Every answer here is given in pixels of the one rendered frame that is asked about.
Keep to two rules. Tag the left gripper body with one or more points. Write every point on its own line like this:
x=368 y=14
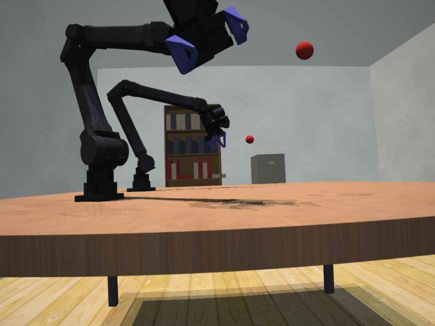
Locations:
x=210 y=136

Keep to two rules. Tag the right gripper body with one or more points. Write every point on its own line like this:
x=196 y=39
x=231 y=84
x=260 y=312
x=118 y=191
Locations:
x=209 y=37

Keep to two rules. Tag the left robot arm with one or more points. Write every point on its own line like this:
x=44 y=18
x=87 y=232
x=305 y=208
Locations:
x=146 y=162

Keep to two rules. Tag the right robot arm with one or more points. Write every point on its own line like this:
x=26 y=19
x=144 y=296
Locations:
x=102 y=149

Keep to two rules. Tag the red sphere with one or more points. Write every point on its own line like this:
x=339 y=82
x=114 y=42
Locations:
x=249 y=139
x=304 y=50

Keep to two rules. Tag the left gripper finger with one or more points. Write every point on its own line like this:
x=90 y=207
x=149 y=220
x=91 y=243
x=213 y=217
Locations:
x=224 y=139
x=215 y=143

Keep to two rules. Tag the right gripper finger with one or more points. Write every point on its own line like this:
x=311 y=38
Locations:
x=176 y=46
x=235 y=20

